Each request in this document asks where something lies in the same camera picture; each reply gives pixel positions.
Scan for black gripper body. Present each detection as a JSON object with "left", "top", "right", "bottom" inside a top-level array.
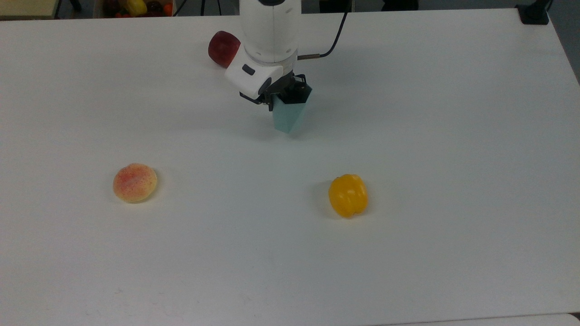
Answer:
[{"left": 239, "top": 72, "right": 309, "bottom": 107}]

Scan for dark red toy apple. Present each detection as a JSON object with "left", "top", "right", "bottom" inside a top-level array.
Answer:
[{"left": 208, "top": 30, "right": 242, "bottom": 69}]

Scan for black tripod legs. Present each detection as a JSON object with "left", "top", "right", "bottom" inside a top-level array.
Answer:
[{"left": 174, "top": 0, "right": 223, "bottom": 17}]

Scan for yellow toy bell pepper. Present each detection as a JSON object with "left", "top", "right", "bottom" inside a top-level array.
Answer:
[{"left": 328, "top": 173, "right": 369, "bottom": 219}]

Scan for pink yellow toy peach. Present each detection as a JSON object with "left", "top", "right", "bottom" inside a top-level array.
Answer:
[{"left": 112, "top": 163, "right": 158, "bottom": 204}]

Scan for box of toy fruit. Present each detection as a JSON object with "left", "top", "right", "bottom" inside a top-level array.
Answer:
[{"left": 93, "top": 0, "right": 178, "bottom": 19}]

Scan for black stand base on corner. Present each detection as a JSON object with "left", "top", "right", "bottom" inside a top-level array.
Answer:
[{"left": 516, "top": 0, "right": 552, "bottom": 25}]

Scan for wooden side table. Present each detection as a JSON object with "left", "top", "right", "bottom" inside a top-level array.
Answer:
[{"left": 0, "top": 0, "right": 62, "bottom": 21}]

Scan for black robot wrist cable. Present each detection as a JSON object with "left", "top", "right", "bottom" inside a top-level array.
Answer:
[{"left": 297, "top": 9, "right": 350, "bottom": 61}]

